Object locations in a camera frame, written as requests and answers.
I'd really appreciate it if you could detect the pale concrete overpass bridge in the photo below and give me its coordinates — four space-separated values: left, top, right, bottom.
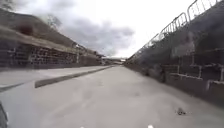
101 56 128 65

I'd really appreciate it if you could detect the grey concrete road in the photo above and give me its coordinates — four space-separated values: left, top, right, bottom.
0 64 224 128

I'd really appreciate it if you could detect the grey concrete kerb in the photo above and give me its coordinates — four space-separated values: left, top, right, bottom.
0 64 116 94

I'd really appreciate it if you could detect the bare tree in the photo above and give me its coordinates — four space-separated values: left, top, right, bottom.
46 13 63 33

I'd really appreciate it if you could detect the dark debris clump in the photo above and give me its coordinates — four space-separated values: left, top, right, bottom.
176 107 187 116

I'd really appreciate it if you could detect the pale grey side road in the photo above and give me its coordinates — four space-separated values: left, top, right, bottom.
0 64 109 88

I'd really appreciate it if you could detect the metal railing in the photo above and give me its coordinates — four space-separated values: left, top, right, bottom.
128 0 224 63

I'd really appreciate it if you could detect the terraced stone retaining wall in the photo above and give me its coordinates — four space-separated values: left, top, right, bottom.
0 8 104 71

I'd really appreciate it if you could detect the dark stone wall with ledges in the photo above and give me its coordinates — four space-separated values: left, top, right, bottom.
123 3 224 108

